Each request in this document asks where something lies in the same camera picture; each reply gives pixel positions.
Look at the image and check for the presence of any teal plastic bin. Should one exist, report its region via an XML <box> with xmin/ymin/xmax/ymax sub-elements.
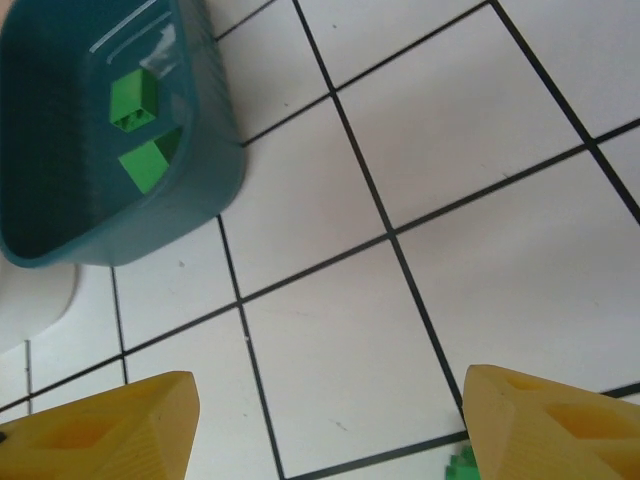
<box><xmin>0</xmin><ymin>0</ymin><xmax>247</xmax><ymax>269</ymax></box>

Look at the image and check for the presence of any green lego brick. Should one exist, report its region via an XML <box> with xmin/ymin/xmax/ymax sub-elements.
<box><xmin>108</xmin><ymin>68</ymin><xmax>161</xmax><ymax>134</ymax></box>
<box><xmin>118</xmin><ymin>127</ymin><xmax>184</xmax><ymax>195</ymax></box>
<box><xmin>446</xmin><ymin>443</ymin><xmax>481</xmax><ymax>480</ymax></box>

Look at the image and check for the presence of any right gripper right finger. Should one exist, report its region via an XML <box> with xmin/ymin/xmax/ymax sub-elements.
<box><xmin>462</xmin><ymin>364</ymin><xmax>640</xmax><ymax>480</ymax></box>

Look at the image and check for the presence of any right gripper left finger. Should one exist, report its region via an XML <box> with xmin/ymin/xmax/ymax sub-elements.
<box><xmin>0</xmin><ymin>370</ymin><xmax>201</xmax><ymax>480</ymax></box>

